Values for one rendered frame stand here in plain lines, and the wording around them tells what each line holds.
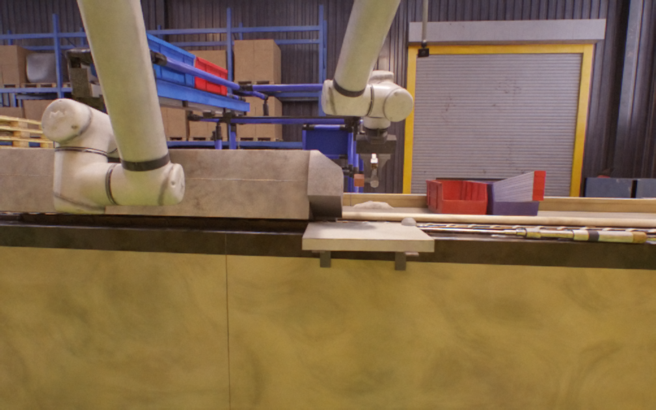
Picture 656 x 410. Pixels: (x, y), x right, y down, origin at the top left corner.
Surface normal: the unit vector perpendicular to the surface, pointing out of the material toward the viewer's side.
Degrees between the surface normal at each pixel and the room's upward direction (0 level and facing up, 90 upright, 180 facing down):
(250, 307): 90
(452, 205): 95
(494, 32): 90
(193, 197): 80
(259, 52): 90
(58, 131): 76
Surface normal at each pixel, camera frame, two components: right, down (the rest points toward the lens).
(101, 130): 1.00, -0.01
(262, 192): -0.08, -0.06
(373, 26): 0.00, 0.90
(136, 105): 0.54, 0.46
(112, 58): 0.21, 0.51
